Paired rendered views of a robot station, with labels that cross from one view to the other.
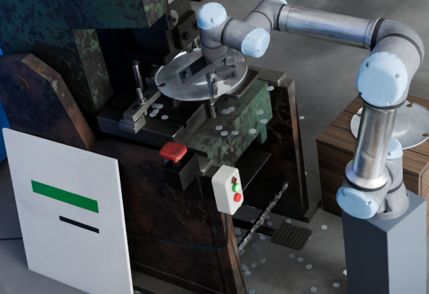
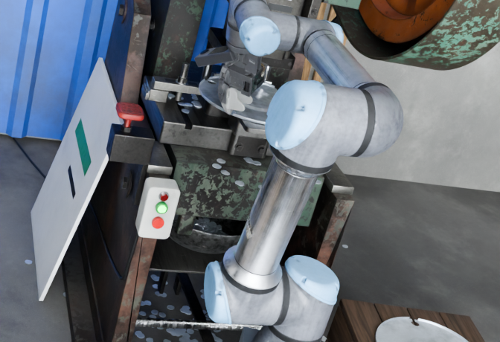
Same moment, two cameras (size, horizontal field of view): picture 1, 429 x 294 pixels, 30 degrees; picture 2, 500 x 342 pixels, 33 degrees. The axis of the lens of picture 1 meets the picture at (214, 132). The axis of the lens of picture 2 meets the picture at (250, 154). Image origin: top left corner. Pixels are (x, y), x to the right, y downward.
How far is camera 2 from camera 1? 1.25 m
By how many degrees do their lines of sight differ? 29
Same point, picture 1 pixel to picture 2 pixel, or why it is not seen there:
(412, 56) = (350, 116)
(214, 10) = not seen: outside the picture
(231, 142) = (222, 189)
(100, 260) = (58, 229)
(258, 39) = (257, 26)
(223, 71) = (236, 72)
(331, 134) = (361, 308)
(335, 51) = not seen: outside the picture
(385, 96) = (279, 130)
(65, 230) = (63, 183)
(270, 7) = (314, 24)
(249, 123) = not seen: hidden behind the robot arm
